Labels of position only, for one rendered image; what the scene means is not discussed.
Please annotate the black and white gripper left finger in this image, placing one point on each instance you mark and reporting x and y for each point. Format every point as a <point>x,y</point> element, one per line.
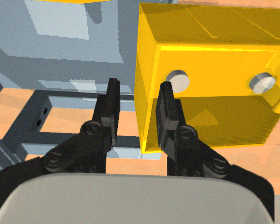
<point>86,152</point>

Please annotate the grey steel disc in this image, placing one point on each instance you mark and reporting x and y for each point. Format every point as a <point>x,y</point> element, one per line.
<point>262,83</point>
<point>179,80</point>

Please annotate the grey shelf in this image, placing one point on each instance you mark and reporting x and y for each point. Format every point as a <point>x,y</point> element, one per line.
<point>66,52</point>

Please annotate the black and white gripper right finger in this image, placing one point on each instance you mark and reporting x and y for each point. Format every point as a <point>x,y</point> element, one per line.
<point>190,157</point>

